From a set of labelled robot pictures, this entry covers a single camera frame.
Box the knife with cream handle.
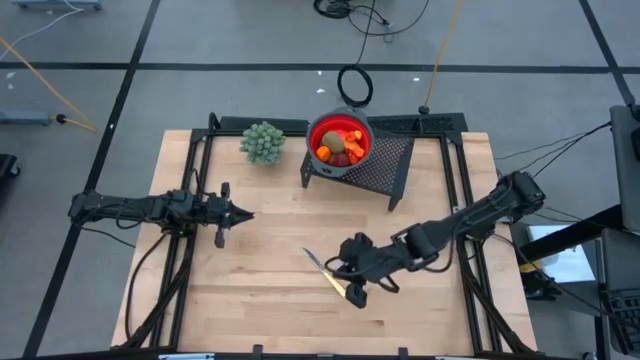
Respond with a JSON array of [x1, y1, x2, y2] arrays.
[[302, 247, 347, 299]]

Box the black stand beam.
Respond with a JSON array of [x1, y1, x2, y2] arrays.
[[519, 204, 624, 261]]

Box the grey monitor back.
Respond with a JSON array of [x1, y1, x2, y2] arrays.
[[608, 103, 640, 234]]

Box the brown kiwi fruit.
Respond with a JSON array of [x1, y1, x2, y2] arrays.
[[321, 130, 346, 155]]

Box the black perforated metal shelf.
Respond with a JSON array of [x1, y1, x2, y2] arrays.
[[299, 127, 416, 212]]

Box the black floor object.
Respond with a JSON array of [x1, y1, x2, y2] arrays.
[[0, 153, 21, 181]]

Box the green succulent potted plant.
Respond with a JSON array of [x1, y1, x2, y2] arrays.
[[238, 121, 288, 167]]

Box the white rectangular board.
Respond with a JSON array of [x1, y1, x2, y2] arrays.
[[524, 224, 597, 284]]

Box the white floor cable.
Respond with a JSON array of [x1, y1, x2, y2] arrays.
[[0, 0, 84, 49]]

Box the black perforated metal panel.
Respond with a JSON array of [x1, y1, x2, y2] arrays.
[[367, 112, 469, 147]]

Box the yellow hanging cable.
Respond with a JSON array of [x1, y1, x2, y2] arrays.
[[0, 37, 99, 134], [418, 0, 464, 115]]

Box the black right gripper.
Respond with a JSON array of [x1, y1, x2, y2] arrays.
[[335, 232, 409, 310]]

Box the grey laptop computer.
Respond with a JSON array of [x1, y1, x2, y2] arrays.
[[599, 227, 640, 357]]

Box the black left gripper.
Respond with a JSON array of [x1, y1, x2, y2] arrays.
[[199, 182, 255, 249]]

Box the grey desk foot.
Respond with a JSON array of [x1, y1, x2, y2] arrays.
[[10, 0, 104, 12], [0, 110, 53, 127]]

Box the thin black floor cables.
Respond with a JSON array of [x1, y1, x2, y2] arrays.
[[494, 119, 614, 196]]

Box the red grey collapsible bowl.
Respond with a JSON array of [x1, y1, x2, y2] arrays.
[[305, 105, 375, 179]]

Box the black metal table frame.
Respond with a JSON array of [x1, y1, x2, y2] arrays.
[[119, 112, 539, 360]]

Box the black coiled floor cable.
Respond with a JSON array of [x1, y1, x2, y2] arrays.
[[336, 0, 377, 112]]

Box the black tangled floor cables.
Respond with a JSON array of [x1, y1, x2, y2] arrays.
[[313, 0, 431, 44]]

